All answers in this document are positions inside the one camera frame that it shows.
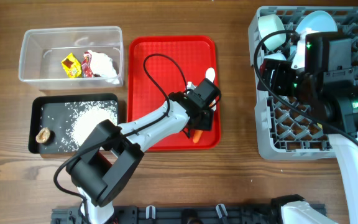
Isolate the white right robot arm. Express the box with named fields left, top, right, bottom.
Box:
left=254, top=58, right=358, bottom=223

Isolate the light blue bowl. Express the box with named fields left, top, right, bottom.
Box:
left=264, top=52, right=287, bottom=61

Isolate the green bowl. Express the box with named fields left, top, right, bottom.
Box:
left=258, top=14, right=287, bottom=51

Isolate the black tray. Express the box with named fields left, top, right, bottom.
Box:
left=28, top=93, right=119, bottom=154

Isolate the light blue plate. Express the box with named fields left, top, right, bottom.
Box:
left=295, top=11, right=337, bottom=33

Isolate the brown round food piece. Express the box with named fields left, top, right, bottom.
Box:
left=35, top=128, right=52, bottom=144

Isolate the grey dishwasher rack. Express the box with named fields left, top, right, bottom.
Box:
left=248, top=6, right=358, bottom=160

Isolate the red silver snack wrapper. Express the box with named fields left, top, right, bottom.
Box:
left=81, top=51, right=99, bottom=78

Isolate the yellow snack wrapper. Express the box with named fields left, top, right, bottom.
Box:
left=61, top=53, right=82, bottom=78

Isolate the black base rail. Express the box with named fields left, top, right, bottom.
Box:
left=50, top=203, right=328, bottom=224

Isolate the white tissue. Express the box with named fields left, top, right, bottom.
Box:
left=88, top=50, right=120, bottom=85

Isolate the clear plastic bin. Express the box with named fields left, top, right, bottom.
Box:
left=19, top=26, right=125, bottom=90

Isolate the red tray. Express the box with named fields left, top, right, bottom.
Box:
left=126, top=35, right=223, bottom=151

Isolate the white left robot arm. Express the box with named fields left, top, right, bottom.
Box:
left=60, top=90, right=221, bottom=223

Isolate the white plastic spoon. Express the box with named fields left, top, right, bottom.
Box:
left=205, top=67, right=216, bottom=111

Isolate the pile of white rice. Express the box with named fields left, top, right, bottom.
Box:
left=60, top=100, right=118, bottom=151

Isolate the orange carrot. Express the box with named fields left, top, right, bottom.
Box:
left=193, top=130, right=203, bottom=144

